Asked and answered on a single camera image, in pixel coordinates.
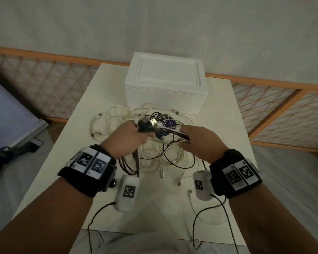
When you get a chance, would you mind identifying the person's left hand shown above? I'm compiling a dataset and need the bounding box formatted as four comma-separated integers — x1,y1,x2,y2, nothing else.
99,120,149,160

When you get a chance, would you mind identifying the person's right hand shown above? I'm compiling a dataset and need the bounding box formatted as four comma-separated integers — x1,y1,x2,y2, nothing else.
179,125,229,164

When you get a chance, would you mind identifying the black charging cable bundle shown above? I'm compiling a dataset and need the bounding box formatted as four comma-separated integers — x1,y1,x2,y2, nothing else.
132,117,161,178

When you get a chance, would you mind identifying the black cable with blue label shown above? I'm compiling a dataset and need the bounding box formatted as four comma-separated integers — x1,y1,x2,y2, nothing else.
156,118,191,143

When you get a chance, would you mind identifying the person's left forearm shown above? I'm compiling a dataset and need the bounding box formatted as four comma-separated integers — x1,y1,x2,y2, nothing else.
0,177,96,254

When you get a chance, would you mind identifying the person's right forearm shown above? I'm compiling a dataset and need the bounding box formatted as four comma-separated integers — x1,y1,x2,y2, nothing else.
228,182,318,254

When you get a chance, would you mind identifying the black right wrist band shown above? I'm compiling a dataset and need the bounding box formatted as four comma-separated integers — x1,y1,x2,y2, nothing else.
209,149,263,199

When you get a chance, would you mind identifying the black wrist band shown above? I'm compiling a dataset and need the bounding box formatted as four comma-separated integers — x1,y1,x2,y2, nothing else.
58,144,118,198
209,149,263,199

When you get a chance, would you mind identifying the black left wrist band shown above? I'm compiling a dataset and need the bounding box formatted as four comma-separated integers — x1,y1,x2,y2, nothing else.
58,144,118,198

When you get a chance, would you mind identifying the white foam box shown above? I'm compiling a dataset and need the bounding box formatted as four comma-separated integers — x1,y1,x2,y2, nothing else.
124,51,208,116

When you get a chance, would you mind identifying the white flat panel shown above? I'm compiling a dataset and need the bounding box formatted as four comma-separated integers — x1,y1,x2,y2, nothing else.
0,73,50,154

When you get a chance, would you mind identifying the tangle of black cables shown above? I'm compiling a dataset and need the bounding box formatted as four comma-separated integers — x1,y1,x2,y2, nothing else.
119,111,197,175

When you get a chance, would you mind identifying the tangle of white cables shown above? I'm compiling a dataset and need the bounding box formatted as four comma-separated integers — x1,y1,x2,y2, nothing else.
90,103,203,187

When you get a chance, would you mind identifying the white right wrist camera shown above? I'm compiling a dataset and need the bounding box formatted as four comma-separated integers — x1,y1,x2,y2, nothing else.
193,170,215,201

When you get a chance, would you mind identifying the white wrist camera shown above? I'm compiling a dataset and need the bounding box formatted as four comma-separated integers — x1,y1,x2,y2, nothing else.
193,170,215,201
114,174,140,212

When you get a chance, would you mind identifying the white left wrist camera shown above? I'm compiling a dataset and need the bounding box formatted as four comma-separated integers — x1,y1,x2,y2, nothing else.
114,174,140,212

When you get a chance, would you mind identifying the black left camera cable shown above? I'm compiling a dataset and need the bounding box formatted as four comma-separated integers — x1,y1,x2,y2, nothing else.
87,202,117,254

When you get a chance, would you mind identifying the black camera cable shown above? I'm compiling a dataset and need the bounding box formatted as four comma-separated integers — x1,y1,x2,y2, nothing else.
87,202,117,254
192,194,239,254

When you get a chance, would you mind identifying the black right camera cable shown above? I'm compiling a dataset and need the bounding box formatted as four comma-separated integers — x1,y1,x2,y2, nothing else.
192,194,239,254

